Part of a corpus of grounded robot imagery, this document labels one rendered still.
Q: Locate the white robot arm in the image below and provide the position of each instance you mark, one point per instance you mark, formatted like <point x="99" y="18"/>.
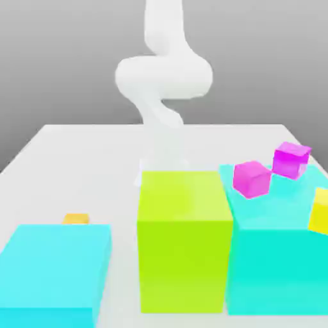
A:
<point x="164" y="74"/>

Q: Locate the small pink cube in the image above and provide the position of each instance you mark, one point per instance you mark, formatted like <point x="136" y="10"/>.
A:
<point x="251" y="179"/>

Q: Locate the small orange cube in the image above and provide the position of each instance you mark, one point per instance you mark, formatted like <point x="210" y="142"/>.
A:
<point x="76" y="219"/>

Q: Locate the small magenta cube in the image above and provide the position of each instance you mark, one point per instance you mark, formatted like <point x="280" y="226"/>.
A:
<point x="289" y="160"/>

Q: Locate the small yellow cube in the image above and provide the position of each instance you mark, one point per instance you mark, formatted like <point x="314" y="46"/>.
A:
<point x="320" y="212"/>

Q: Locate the large lime green box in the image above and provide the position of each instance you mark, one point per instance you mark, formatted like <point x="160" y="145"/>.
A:
<point x="183" y="243"/>

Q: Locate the large turquoise box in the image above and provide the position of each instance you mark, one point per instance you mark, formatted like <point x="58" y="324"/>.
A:
<point x="276" y="269"/>

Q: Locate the large cyan box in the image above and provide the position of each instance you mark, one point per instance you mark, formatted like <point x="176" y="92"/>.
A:
<point x="51" y="269"/>

